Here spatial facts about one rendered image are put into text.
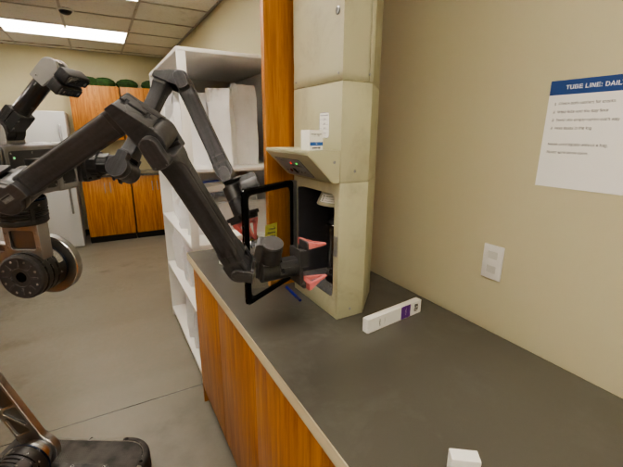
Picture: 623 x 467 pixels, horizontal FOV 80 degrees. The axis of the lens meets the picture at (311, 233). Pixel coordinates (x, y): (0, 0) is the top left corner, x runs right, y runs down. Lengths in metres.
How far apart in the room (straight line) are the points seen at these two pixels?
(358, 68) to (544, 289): 0.84
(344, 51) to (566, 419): 1.08
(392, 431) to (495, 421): 0.24
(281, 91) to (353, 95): 0.38
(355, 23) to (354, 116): 0.25
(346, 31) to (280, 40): 0.37
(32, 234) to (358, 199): 1.01
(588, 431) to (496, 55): 1.01
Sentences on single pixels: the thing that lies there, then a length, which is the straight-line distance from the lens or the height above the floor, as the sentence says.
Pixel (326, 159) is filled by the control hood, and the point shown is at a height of 1.48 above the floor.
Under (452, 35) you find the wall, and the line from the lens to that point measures 1.48.
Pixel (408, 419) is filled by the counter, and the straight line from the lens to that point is 0.97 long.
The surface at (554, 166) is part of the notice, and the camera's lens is 1.22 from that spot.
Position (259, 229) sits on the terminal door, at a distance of 1.28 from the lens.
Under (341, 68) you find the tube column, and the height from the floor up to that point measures 1.74.
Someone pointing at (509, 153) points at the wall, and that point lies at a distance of 1.29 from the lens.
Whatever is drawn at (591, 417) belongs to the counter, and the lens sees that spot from 1.14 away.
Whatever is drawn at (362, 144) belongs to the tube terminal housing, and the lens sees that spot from 1.21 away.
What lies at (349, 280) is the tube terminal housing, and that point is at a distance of 1.29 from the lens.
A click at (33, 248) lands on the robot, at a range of 1.44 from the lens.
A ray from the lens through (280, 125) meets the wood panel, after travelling 1.48.
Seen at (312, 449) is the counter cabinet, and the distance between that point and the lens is 1.07.
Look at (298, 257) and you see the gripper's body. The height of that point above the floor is 1.24.
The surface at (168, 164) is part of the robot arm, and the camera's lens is 0.83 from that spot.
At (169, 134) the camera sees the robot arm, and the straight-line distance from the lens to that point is 0.85.
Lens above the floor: 1.56
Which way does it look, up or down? 15 degrees down
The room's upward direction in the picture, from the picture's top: straight up
